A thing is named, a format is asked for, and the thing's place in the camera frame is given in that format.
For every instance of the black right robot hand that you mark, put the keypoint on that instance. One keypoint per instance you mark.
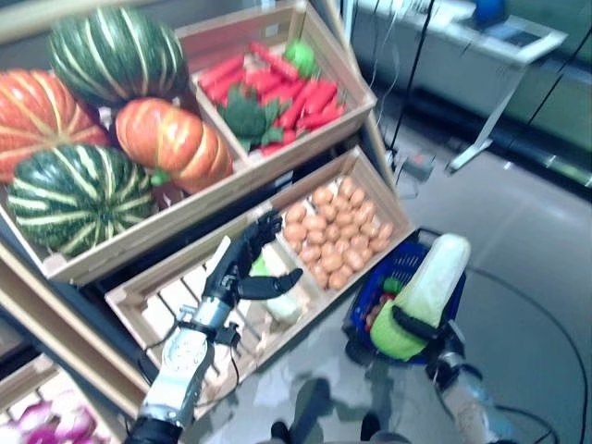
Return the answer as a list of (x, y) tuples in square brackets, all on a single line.
[(444, 347)]

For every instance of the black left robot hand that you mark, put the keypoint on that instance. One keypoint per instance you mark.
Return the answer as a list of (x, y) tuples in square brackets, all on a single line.
[(231, 273)]

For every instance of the green white napa cabbage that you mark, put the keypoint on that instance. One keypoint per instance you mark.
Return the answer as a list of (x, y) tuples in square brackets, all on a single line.
[(439, 277), (282, 307)]

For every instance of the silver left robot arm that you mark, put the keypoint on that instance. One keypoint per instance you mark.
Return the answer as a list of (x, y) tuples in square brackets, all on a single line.
[(185, 361)]

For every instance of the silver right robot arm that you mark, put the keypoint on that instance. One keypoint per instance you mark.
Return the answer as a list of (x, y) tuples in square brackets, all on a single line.
[(467, 407)]

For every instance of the blue plastic shopping basket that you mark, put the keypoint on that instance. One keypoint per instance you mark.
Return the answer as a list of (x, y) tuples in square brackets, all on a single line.
[(407, 263)]

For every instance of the red bell pepper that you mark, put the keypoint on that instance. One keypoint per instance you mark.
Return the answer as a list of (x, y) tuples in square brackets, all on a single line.
[(379, 312)]

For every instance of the brown potato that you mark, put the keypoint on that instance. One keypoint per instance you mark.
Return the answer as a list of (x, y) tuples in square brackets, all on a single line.
[(358, 199), (386, 231), (321, 196), (310, 253), (321, 268), (315, 224), (366, 212), (378, 244), (347, 187), (293, 231), (337, 279), (353, 261), (296, 215)]

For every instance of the small green bell pepper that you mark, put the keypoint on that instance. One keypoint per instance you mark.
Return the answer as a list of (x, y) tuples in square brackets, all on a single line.
[(392, 284)]

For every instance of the slatted wooden cabbage crate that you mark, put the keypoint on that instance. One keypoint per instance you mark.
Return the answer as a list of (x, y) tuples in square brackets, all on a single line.
[(277, 342)]

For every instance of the wooden pumpkin crate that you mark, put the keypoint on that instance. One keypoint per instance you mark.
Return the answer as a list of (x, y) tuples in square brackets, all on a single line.
[(139, 236)]

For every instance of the silver right robot leg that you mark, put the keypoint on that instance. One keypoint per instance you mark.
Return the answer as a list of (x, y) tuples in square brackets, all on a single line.
[(384, 432)]

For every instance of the small green fruit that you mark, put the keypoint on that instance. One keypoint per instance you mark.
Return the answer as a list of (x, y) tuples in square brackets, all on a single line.
[(160, 178)]

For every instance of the orange ribbed pumpkin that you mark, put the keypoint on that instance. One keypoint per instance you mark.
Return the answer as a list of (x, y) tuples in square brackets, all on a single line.
[(41, 120), (176, 143)]

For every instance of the pile of red peppers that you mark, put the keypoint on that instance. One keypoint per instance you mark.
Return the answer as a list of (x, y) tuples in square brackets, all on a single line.
[(305, 143)]

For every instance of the green broccoli head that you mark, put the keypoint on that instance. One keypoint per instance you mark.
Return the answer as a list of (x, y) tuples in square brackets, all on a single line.
[(250, 118)]

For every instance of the wooden potato crate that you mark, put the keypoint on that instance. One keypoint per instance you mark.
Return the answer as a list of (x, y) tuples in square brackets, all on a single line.
[(384, 194)]

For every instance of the green striped pumpkin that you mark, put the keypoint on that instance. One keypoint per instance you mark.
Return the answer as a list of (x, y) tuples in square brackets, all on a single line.
[(78, 199), (115, 55)]

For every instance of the wooden turnip crate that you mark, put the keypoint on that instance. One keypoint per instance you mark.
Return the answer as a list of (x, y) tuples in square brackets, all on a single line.
[(69, 333)]

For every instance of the orange red carrot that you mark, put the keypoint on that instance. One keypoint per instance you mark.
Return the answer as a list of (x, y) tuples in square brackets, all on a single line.
[(324, 118), (273, 60), (314, 97), (261, 82), (222, 73)]

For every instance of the grey power box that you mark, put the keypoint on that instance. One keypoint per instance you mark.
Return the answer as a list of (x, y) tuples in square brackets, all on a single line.
[(418, 166)]

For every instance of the white metal table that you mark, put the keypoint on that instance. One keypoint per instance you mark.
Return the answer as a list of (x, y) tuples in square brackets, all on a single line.
[(488, 119)]

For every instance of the white desk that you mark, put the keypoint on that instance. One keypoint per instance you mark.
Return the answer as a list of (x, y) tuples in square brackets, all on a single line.
[(439, 60)]

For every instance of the blue round object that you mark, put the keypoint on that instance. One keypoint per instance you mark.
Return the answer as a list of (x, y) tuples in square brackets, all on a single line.
[(489, 10)]

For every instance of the wooden display shelf frame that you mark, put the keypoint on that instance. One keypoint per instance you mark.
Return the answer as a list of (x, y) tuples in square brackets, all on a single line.
[(115, 333)]

